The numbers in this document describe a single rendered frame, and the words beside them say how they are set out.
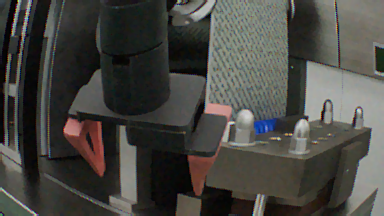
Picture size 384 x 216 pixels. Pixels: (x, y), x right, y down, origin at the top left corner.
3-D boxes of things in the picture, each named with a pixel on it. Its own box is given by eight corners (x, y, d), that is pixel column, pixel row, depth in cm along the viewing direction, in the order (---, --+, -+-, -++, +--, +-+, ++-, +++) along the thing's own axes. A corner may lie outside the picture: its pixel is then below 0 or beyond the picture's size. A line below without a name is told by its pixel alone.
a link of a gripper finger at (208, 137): (155, 161, 65) (146, 75, 60) (231, 170, 64) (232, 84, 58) (138, 204, 60) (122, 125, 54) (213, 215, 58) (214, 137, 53)
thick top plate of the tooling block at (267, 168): (205, 185, 92) (210, 142, 92) (319, 146, 124) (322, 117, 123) (296, 199, 83) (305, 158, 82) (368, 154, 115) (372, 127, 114)
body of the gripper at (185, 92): (97, 85, 61) (95, 21, 57) (208, 95, 59) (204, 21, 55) (76, 127, 56) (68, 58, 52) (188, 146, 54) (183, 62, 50)
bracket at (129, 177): (107, 202, 100) (119, 9, 96) (132, 199, 105) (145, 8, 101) (129, 211, 97) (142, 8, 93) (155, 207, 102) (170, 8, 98)
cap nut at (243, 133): (223, 143, 92) (226, 108, 91) (238, 140, 95) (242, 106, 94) (245, 147, 90) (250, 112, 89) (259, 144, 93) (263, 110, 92)
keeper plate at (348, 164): (327, 207, 97) (340, 148, 95) (344, 194, 105) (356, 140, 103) (337, 208, 95) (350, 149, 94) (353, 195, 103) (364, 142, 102)
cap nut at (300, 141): (283, 152, 87) (288, 118, 86) (294, 148, 90) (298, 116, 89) (303, 155, 85) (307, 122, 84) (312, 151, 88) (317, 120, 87)
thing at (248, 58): (201, 142, 97) (211, 11, 95) (282, 126, 116) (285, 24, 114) (204, 142, 97) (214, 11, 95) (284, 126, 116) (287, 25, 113)
